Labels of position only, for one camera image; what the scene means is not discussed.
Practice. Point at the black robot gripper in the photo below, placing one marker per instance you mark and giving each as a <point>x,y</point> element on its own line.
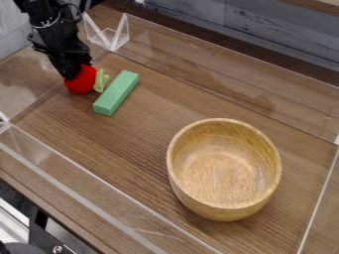
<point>55,38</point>

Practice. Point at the green rectangular foam block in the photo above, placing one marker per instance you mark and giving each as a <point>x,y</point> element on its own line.
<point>114,95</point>

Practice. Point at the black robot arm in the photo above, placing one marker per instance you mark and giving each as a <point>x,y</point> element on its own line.
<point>49,9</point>

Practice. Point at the red plush strawberry toy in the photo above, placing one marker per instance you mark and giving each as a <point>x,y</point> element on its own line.
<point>90,80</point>

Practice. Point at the clear acrylic tray enclosure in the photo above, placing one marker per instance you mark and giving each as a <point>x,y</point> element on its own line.
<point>94,169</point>

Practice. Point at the light wooden bowl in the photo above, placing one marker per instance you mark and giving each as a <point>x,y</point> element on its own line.
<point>225,168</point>

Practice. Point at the black metal table bracket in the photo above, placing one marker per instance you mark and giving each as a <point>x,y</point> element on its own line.
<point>42,238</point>

